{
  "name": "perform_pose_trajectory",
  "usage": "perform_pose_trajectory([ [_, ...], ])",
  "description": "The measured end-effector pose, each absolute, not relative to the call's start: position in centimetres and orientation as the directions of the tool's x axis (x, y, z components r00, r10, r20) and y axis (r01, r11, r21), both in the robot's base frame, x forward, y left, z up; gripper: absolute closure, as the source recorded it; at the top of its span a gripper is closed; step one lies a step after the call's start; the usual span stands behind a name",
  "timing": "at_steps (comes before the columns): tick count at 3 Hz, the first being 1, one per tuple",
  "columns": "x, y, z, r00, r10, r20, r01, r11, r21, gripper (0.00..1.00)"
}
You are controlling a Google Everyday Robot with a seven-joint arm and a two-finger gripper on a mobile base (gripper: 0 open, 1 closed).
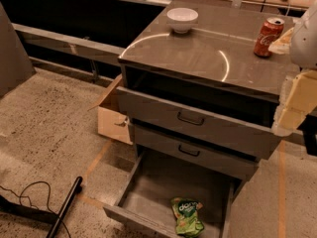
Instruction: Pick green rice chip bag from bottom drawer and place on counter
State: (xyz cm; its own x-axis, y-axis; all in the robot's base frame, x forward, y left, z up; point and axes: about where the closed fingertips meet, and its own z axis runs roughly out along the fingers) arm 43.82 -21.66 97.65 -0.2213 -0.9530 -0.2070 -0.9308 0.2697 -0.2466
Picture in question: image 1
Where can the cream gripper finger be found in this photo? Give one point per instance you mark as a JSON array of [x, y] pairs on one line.
[[281, 46], [297, 99]]

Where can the green rice chip bag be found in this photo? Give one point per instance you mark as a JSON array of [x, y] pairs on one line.
[[185, 211]]

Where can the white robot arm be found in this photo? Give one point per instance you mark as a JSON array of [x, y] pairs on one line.
[[303, 47]]

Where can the grey top drawer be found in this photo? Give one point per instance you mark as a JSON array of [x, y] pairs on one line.
[[224, 131]]

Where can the grey drawer cabinet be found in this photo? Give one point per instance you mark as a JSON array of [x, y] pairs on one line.
[[212, 67]]

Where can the grey middle drawer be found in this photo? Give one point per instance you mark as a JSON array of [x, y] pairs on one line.
[[205, 157]]

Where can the grey open bottom drawer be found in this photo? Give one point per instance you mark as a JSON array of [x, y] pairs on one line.
[[156, 178]]

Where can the red coca-cola can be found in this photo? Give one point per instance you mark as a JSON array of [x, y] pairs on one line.
[[270, 31]]

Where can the white ceramic bowl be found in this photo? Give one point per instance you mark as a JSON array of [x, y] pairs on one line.
[[181, 20]]

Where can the cardboard box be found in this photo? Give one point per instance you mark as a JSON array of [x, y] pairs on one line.
[[111, 122]]

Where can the black metal pole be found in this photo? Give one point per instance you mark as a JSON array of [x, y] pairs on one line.
[[74, 191]]

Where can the grey metal rail beam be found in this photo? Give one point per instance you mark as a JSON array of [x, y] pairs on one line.
[[69, 45]]

